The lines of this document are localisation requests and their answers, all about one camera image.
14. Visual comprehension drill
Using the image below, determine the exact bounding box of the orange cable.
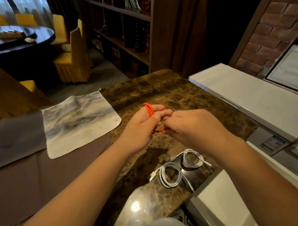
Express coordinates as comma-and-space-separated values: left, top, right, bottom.
142, 102, 166, 134

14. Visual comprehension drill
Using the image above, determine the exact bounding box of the grey control panel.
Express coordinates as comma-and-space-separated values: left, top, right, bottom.
246, 127, 298, 166

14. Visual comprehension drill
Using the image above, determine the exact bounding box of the coiled white cable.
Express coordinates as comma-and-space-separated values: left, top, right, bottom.
169, 149, 214, 169
148, 162, 195, 193

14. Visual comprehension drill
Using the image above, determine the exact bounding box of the white grey stained cloth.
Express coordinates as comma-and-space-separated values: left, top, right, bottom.
41, 88, 122, 160

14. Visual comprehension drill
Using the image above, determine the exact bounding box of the brown curtain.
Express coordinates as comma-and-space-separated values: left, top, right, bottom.
151, 0, 235, 78

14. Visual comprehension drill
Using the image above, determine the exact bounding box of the person's left forearm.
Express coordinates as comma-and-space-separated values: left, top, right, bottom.
22, 140, 150, 226

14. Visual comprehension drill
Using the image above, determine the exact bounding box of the person's right hand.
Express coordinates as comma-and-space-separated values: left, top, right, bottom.
163, 109, 245, 161

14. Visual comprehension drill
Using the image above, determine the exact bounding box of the person's left hand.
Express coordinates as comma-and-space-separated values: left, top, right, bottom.
118, 104, 173, 154

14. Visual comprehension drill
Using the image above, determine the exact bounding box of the white chest cabinet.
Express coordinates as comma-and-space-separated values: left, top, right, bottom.
188, 63, 298, 141

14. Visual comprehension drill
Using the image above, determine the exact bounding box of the round dark dining table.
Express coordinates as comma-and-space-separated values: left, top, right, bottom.
0, 25, 56, 55

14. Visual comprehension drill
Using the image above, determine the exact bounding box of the framed white notice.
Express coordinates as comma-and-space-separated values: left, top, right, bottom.
265, 44, 298, 92

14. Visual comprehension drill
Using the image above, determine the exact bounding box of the glass turntable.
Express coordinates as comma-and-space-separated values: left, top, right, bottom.
0, 25, 36, 39

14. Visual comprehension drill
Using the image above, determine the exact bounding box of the dark wooden bookshelf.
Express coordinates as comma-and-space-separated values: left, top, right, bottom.
79, 0, 154, 79

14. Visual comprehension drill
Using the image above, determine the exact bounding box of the person's right forearm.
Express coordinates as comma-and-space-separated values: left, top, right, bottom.
218, 137, 298, 226

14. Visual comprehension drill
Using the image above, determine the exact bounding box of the brown table cover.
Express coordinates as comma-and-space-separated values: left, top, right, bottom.
0, 109, 113, 226

